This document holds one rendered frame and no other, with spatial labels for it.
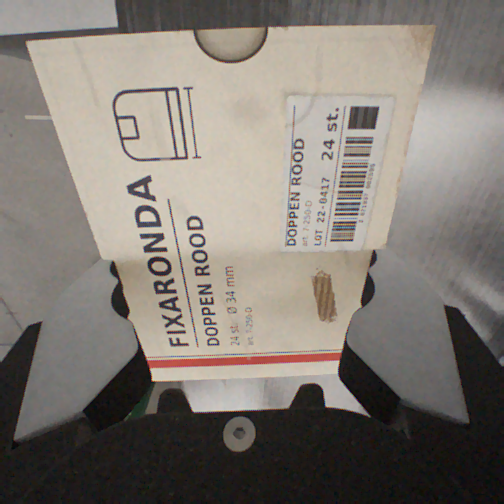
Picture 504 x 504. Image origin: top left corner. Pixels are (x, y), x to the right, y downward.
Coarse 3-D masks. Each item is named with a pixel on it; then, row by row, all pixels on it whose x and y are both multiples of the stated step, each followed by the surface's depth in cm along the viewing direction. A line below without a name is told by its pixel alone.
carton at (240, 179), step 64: (64, 64) 7; (128, 64) 7; (192, 64) 7; (256, 64) 8; (320, 64) 8; (384, 64) 8; (64, 128) 8; (128, 128) 8; (192, 128) 8; (256, 128) 8; (320, 128) 8; (384, 128) 8; (128, 192) 9; (192, 192) 9; (256, 192) 9; (320, 192) 9; (384, 192) 10; (128, 256) 11; (192, 256) 11; (256, 256) 11; (320, 256) 11; (192, 320) 12; (256, 320) 13; (320, 320) 13
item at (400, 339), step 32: (384, 256) 10; (384, 288) 8; (416, 288) 8; (352, 320) 7; (384, 320) 7; (416, 320) 7; (352, 352) 6; (384, 352) 6; (416, 352) 6; (448, 352) 6; (352, 384) 7; (384, 384) 6; (416, 384) 6; (448, 384) 6; (384, 416) 6; (448, 416) 5
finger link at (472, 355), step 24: (456, 312) 7; (456, 336) 7; (456, 360) 6; (480, 360) 6; (480, 384) 5; (408, 408) 5; (480, 408) 5; (408, 432) 5; (432, 432) 5; (456, 432) 5; (480, 432) 5; (432, 456) 4; (456, 456) 4; (480, 456) 4; (456, 480) 4; (480, 480) 4
